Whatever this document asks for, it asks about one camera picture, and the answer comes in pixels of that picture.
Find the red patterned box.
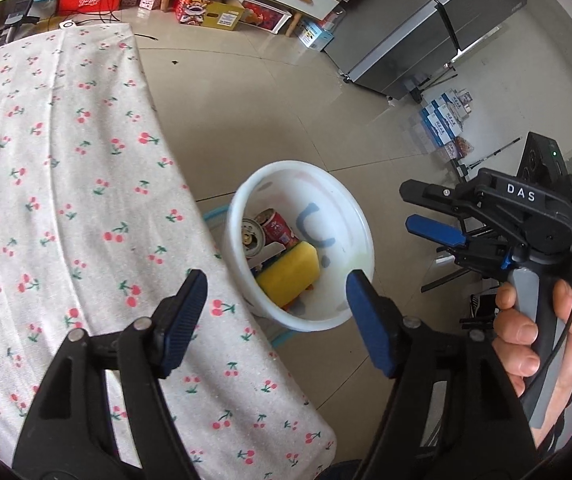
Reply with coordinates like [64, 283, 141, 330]
[173, 0, 212, 23]

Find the red gift box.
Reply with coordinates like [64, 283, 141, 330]
[238, 0, 292, 35]

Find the single blue white box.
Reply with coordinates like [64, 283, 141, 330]
[296, 20, 334, 51]

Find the white plastic basin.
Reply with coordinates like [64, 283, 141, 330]
[223, 160, 374, 332]

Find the dented red can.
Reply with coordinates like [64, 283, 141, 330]
[256, 210, 301, 251]

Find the grey refrigerator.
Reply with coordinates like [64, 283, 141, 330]
[322, 0, 529, 101]

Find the person's right forearm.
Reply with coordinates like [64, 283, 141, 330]
[533, 390, 572, 453]

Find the black white shoe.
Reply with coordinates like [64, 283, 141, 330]
[461, 290, 499, 331]

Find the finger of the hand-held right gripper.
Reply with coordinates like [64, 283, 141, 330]
[399, 179, 472, 213]
[406, 214, 469, 252]

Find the stack of blue white boxes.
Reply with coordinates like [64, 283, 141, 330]
[418, 87, 472, 148]

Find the red flat box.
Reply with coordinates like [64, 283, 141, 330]
[58, 0, 109, 16]

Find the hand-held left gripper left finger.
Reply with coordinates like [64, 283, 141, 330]
[13, 268, 209, 480]

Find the red drink can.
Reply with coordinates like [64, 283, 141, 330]
[241, 216, 267, 258]

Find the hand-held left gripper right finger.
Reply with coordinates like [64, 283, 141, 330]
[346, 269, 539, 480]

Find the black tripod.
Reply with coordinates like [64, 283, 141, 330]
[393, 57, 462, 106]

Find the yellow sponge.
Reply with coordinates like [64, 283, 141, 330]
[256, 241, 322, 308]

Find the person's dark blue clothing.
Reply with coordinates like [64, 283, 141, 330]
[316, 460, 367, 480]

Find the yellow cardboard box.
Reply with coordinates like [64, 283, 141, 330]
[203, 2, 244, 31]

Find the person's right hand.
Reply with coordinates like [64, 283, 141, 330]
[491, 280, 572, 411]

